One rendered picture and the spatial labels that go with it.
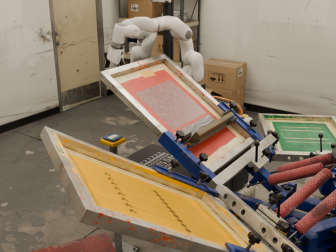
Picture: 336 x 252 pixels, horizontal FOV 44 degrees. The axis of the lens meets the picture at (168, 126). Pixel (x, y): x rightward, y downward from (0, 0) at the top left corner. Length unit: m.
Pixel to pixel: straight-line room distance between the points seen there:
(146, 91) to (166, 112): 0.17
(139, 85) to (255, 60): 4.08
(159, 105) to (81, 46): 4.49
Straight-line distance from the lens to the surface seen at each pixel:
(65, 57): 6.49
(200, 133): 2.08
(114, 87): 2.19
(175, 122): 2.23
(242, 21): 6.29
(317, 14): 5.90
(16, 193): 4.37
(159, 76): 2.50
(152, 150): 2.74
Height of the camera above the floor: 2.09
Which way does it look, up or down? 21 degrees down
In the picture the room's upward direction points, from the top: straight up
